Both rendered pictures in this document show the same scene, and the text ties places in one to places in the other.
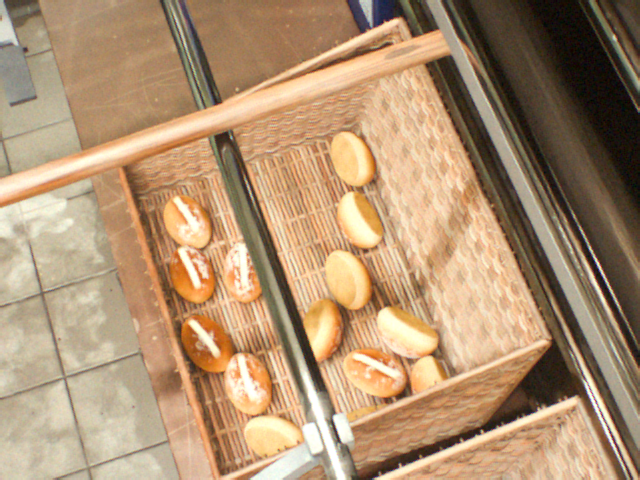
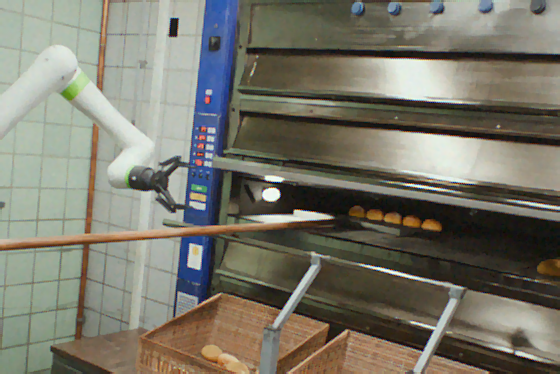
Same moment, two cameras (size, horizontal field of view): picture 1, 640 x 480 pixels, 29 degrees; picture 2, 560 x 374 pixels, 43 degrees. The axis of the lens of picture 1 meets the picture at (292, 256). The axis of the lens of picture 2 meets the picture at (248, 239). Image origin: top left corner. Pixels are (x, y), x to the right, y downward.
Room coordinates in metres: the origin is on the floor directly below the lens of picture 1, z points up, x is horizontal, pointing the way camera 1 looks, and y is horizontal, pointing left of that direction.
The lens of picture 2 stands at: (-1.18, 1.72, 1.53)
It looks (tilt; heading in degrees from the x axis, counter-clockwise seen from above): 8 degrees down; 318
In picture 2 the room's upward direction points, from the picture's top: 7 degrees clockwise
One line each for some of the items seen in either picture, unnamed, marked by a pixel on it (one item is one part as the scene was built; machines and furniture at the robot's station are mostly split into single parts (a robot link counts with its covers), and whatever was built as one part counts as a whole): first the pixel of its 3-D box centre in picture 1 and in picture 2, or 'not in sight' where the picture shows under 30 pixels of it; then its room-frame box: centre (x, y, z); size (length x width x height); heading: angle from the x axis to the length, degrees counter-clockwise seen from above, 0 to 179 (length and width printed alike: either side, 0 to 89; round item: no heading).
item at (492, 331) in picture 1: (316, 261); (232, 349); (0.77, -0.03, 0.72); 0.56 x 0.49 x 0.28; 11
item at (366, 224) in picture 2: not in sight; (362, 220); (0.95, -0.92, 1.20); 0.55 x 0.36 x 0.03; 12
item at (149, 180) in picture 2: not in sight; (157, 181); (0.91, 0.29, 1.33); 0.09 x 0.07 x 0.08; 11
